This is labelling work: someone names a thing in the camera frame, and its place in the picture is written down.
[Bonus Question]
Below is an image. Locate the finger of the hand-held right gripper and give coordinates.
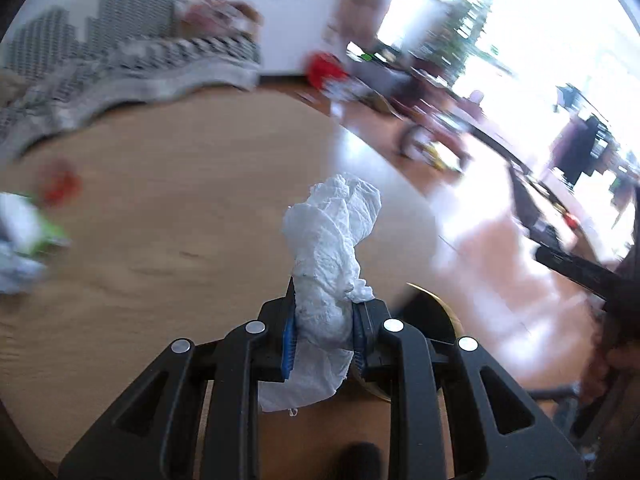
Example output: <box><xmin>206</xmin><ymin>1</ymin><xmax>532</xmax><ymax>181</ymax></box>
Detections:
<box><xmin>532</xmin><ymin>244</ymin><xmax>622</xmax><ymax>302</ymax></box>

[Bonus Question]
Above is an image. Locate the red wrapper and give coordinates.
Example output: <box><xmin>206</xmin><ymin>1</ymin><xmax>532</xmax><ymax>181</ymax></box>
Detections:
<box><xmin>37</xmin><ymin>160</ymin><xmax>82</xmax><ymax>206</ymax></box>

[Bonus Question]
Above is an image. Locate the red plastic bag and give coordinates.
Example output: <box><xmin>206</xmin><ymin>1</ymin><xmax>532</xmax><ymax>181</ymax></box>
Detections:
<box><xmin>306</xmin><ymin>51</ymin><xmax>348</xmax><ymax>88</ymax></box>

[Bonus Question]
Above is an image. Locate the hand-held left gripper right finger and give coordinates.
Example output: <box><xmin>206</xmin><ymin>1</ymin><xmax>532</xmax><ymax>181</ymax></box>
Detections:
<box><xmin>351</xmin><ymin>300</ymin><xmax>587</xmax><ymax>480</ymax></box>

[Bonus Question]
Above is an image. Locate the white tissue paper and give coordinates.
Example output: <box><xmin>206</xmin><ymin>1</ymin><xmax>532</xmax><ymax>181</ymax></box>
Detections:
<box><xmin>257</xmin><ymin>173</ymin><xmax>383</xmax><ymax>413</ymax></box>

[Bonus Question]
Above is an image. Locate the green potted plant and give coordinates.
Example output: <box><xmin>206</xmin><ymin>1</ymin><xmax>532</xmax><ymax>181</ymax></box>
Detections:
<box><xmin>427</xmin><ymin>0</ymin><xmax>501</xmax><ymax>81</ymax></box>

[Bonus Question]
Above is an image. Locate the black white striped sofa backrest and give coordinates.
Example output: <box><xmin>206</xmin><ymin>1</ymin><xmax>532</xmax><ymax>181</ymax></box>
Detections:
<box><xmin>2</xmin><ymin>0</ymin><xmax>223</xmax><ymax>78</ymax></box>

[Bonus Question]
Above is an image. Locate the pink patterned cushion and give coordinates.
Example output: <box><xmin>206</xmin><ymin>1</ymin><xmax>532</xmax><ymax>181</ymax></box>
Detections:
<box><xmin>177</xmin><ymin>0</ymin><xmax>263</xmax><ymax>36</ymax></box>

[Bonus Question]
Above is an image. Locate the person's right hand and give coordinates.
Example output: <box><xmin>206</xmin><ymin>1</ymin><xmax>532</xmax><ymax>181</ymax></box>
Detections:
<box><xmin>580</xmin><ymin>332</ymin><xmax>632</xmax><ymax>406</ymax></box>

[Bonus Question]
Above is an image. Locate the grey patterned sofa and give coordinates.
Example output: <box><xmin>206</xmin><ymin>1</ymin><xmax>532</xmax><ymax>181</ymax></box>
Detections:
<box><xmin>0</xmin><ymin>35</ymin><xmax>263</xmax><ymax>161</ymax></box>

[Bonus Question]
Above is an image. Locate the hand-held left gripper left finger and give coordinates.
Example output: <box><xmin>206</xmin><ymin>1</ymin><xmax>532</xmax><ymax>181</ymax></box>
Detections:
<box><xmin>59</xmin><ymin>277</ymin><xmax>301</xmax><ymax>480</ymax></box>

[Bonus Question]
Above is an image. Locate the green white wrapper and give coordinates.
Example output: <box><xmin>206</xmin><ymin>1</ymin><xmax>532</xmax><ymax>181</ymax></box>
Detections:
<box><xmin>0</xmin><ymin>192</ymin><xmax>71</xmax><ymax>261</ymax></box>

